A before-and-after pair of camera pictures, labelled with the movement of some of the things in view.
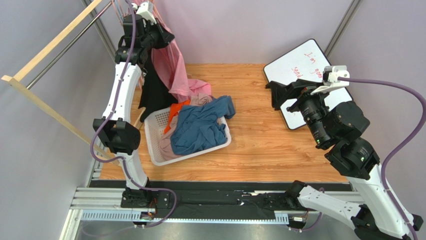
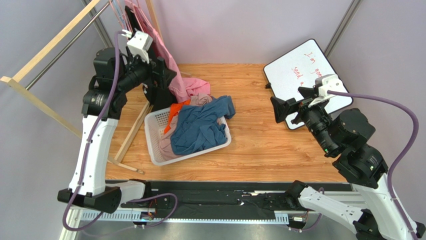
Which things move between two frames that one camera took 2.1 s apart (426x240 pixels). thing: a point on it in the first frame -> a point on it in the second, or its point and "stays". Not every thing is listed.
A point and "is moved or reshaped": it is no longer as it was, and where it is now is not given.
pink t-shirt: [183, 88] is moved or reshaped
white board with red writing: [306, 62] stays
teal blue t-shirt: [197, 127] stays
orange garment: [175, 108] stays
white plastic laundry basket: [155, 125] stays
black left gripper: [165, 38] -> [162, 80]
